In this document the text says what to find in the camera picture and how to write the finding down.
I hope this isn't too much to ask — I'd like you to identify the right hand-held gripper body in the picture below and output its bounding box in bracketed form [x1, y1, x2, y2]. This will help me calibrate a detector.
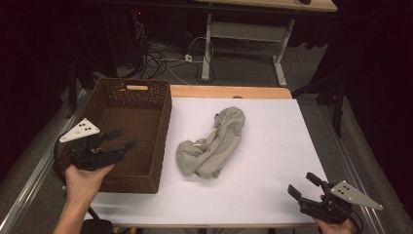
[296, 179, 385, 226]

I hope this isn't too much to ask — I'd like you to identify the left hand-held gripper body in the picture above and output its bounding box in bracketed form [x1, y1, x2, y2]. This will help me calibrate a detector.
[58, 117, 127, 172]

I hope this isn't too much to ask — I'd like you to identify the brown woven basket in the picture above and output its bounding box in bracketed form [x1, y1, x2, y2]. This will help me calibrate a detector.
[52, 77, 173, 195]

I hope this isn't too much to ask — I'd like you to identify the grey garment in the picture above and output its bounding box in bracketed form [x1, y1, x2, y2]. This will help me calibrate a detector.
[175, 105, 246, 180]

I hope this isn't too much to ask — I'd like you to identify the person's right hand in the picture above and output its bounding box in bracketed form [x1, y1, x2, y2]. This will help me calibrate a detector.
[312, 216, 357, 234]

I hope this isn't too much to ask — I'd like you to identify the person's left hand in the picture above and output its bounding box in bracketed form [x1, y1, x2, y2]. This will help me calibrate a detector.
[64, 162, 115, 209]

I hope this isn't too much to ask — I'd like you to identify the white table cover sheet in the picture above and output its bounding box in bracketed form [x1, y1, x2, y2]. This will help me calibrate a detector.
[85, 97, 328, 226]

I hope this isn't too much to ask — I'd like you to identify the black metal stand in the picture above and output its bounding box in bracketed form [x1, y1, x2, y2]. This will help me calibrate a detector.
[291, 32, 350, 138]
[65, 61, 95, 120]

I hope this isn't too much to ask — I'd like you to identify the black stand base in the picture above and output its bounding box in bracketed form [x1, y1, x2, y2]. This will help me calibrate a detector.
[80, 206, 114, 234]

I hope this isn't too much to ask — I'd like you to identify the black computer tower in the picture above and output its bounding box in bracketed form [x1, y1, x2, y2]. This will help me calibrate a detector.
[103, 6, 145, 71]

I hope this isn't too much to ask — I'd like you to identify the beige desk top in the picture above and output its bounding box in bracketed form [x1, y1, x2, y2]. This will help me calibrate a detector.
[194, 0, 339, 14]

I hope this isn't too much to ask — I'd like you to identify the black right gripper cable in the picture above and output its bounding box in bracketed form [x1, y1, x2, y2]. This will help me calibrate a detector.
[350, 209, 364, 234]

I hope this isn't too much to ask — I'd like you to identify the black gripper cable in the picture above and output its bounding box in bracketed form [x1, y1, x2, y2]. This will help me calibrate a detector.
[350, 209, 364, 234]
[53, 131, 71, 185]

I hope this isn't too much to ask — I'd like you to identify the metal floor rail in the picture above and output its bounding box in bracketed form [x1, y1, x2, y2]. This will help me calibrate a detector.
[0, 88, 94, 234]
[319, 103, 388, 234]

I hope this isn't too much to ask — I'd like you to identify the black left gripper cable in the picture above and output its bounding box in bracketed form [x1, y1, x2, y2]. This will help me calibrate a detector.
[53, 131, 71, 185]

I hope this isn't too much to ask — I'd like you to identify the tangle of black cables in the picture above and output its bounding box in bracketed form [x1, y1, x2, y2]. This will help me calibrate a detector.
[137, 38, 217, 85]

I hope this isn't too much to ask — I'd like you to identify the white cable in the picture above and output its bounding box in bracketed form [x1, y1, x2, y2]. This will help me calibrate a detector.
[187, 36, 215, 66]

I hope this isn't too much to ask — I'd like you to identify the white metal desk frame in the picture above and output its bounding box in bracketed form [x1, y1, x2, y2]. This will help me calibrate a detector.
[201, 13, 296, 87]

